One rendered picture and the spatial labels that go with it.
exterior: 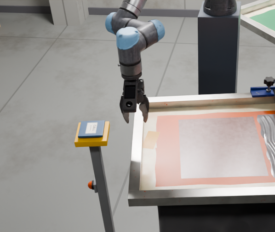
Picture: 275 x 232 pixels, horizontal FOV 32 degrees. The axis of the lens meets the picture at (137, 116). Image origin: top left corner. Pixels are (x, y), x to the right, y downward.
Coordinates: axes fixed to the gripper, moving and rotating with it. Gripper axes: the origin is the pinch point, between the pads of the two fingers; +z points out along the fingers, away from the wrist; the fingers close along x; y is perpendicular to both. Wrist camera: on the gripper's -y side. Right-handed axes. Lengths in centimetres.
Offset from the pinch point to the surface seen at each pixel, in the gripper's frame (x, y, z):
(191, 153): -19.6, -4.6, 12.7
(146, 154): -3.0, -4.0, 12.7
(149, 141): -3.7, 3.7, 12.7
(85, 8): 79, 329, 99
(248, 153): -40.2, -5.1, 12.8
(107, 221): 20, 9, 65
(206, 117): -26.6, 17.6, 12.9
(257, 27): -58, 88, 10
